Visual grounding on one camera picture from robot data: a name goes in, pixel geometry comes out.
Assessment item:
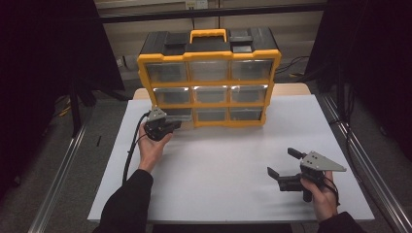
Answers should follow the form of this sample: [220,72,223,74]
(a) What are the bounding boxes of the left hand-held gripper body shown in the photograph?
[143,107,173,143]

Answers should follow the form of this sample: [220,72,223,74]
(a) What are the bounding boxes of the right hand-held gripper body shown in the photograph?
[277,150,348,204]

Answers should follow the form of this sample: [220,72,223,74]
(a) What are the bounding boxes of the clear plastic drawer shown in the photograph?
[161,108,194,123]

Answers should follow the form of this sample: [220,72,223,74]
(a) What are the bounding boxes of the yellow black drawer organizer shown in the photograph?
[136,27,283,130]

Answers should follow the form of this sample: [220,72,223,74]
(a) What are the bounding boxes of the person's left hand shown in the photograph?
[137,123,174,175]

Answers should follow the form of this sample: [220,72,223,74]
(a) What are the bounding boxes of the person's right hand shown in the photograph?
[299,171,340,224]

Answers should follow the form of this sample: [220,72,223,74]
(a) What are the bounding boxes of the white table board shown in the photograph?
[86,94,376,224]

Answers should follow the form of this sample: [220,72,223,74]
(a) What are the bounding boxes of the grid of clear drawers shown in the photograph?
[144,59,274,123]

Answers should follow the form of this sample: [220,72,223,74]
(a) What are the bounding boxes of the black metal stand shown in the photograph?
[68,75,98,139]

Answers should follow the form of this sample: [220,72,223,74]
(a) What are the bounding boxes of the black horizontal bar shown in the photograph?
[98,2,326,24]

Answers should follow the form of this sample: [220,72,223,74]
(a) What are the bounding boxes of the black curtain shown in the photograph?
[0,0,126,199]
[303,0,412,163]

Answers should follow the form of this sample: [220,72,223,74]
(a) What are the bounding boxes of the right hand-held gripper cable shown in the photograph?
[323,177,342,208]

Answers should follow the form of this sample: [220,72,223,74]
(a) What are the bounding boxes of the hand-held gripper cable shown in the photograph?
[121,111,153,186]
[323,177,342,208]

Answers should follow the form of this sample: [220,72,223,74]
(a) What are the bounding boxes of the left hand-held gripper cable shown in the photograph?
[121,111,153,186]

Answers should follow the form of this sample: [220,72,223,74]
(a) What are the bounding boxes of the aluminium floor rail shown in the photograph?
[26,123,89,233]
[318,92,412,233]

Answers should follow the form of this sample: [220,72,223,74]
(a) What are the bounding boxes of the black floor cables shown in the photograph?
[275,54,313,79]

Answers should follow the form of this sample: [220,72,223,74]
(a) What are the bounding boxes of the yellow floor cable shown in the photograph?
[57,96,74,118]

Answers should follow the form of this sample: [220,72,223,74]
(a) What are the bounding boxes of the white wall socket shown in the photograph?
[185,0,209,11]

